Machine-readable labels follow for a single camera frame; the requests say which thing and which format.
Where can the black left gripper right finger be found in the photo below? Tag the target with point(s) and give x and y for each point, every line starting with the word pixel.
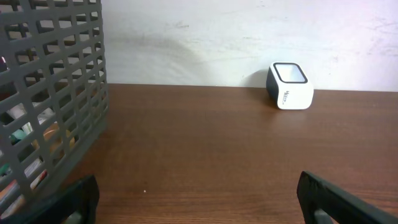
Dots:
pixel 323 202

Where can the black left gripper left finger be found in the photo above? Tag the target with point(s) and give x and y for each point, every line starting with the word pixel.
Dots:
pixel 82 197

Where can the white barcode scanner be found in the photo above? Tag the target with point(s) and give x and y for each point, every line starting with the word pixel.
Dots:
pixel 288 86

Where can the grey plastic mesh basket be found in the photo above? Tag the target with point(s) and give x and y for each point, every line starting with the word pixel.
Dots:
pixel 54 94

